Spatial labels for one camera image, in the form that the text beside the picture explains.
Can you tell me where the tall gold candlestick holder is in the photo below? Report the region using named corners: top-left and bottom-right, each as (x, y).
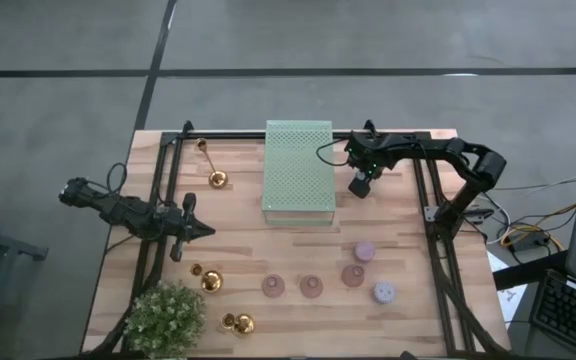
top-left (195, 137), bottom-right (230, 191)

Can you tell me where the purple round candle holder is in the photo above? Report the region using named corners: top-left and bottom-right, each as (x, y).
top-left (353, 240), bottom-right (377, 265)

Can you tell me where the green perforated metal shelf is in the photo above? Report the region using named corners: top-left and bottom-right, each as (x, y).
top-left (260, 118), bottom-right (338, 227)

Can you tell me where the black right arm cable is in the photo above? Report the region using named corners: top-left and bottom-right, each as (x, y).
top-left (315, 137), bottom-right (353, 168)

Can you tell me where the yellow cable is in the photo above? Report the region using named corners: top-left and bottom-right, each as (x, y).
top-left (498, 201), bottom-right (576, 252)

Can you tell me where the black aluminium table frame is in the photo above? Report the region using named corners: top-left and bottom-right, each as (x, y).
top-left (85, 119), bottom-right (512, 360)

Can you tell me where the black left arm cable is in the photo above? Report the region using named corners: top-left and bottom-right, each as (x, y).
top-left (105, 161), bottom-right (129, 197)

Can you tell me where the white patterned round candle holder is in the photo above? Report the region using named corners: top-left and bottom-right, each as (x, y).
top-left (372, 280), bottom-right (398, 306)

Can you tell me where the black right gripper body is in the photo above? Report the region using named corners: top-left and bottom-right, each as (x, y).
top-left (348, 130), bottom-right (387, 200)

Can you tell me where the green artificial potted plant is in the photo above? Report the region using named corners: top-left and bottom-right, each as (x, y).
top-left (122, 279), bottom-right (208, 360)

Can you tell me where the white cable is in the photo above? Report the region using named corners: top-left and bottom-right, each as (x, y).
top-left (482, 174), bottom-right (576, 246)

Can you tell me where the black power box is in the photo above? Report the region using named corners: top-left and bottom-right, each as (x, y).
top-left (505, 230), bottom-right (552, 254)

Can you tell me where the black keyboard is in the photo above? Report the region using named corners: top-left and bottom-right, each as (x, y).
top-left (527, 268), bottom-right (576, 360)

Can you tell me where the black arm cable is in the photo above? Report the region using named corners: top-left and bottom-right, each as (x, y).
top-left (105, 161), bottom-right (129, 197)
top-left (315, 137), bottom-right (353, 168)

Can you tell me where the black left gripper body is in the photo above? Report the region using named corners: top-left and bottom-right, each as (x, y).
top-left (156, 192), bottom-right (199, 264)

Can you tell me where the white paper sheet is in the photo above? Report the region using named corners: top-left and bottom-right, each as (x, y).
top-left (485, 248), bottom-right (529, 329)

